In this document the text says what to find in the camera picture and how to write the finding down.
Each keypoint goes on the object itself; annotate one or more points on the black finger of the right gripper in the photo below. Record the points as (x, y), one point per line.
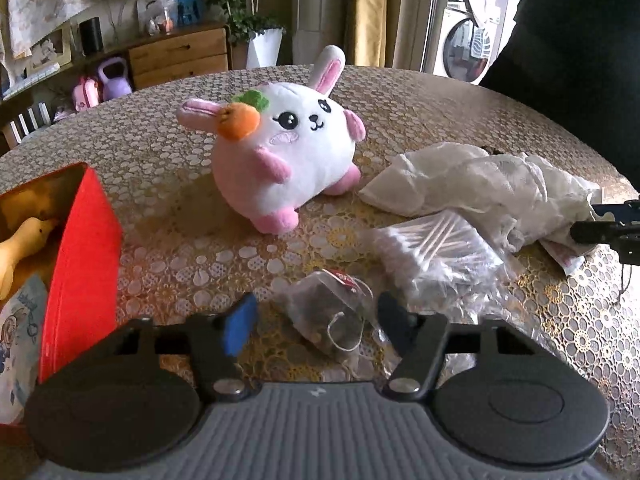
(617, 225)

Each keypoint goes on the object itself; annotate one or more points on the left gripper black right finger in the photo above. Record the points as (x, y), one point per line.
(420, 342)

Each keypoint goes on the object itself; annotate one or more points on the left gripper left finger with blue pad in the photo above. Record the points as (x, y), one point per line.
(215, 341)

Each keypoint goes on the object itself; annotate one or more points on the cotton swab packet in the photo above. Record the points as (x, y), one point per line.
(437, 257)

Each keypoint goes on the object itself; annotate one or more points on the white plastic bag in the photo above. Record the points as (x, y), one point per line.
(515, 200)

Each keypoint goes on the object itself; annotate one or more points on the yellow duck toy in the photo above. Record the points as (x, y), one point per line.
(30, 237)

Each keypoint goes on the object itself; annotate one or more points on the clear bubble wrap sheet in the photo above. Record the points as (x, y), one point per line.
(489, 300)

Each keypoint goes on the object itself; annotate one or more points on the small pink white packet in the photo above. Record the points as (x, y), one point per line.
(565, 257)

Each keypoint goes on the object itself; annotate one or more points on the patterned lace tablecloth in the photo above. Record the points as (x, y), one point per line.
(184, 250)

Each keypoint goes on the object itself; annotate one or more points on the red cardboard box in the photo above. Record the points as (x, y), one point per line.
(78, 266)

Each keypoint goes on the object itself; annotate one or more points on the white pink bunny plush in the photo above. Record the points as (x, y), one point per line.
(281, 144)

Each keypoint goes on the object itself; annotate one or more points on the light blue cartoon packet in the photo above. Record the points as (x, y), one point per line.
(22, 319)

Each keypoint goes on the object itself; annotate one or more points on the washing machine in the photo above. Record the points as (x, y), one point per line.
(462, 47)

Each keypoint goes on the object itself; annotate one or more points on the purple kettlebell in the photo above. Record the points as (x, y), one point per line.
(113, 74)

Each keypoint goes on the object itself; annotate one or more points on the pink toy case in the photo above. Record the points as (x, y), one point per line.
(86, 94)

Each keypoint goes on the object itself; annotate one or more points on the white plant pot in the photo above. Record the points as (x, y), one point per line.
(263, 49)

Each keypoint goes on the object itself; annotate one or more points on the wooden tv cabinet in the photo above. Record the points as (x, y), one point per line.
(185, 52)

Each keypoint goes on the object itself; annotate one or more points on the yellow curtain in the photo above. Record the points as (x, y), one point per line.
(365, 32)

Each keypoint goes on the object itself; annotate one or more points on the blue gift bag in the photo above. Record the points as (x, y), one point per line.
(190, 12)

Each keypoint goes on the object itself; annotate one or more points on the black speaker cylinder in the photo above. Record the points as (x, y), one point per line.
(91, 37)

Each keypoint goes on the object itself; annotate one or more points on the green potted plant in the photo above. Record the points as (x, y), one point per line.
(230, 0)

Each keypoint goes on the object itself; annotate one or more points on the white standing air conditioner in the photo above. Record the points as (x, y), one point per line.
(316, 23)

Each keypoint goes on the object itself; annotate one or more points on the photo frame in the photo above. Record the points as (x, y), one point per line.
(53, 49)

